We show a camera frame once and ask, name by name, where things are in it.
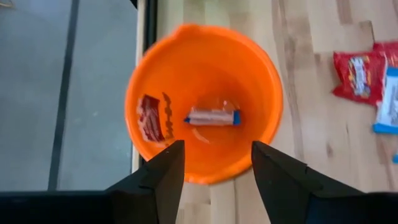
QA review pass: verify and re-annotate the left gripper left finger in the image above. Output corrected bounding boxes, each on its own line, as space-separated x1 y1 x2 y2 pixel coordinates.
105 139 186 224

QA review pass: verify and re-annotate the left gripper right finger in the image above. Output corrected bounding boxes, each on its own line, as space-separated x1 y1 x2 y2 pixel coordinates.
251 141 364 224

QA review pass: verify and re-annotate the red Skittles candy bag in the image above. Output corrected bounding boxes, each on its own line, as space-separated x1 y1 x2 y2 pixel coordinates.
331 49 388 106
372 40 398 68

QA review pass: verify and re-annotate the orange plastic bucket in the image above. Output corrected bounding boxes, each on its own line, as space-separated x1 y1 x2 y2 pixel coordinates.
124 23 284 186

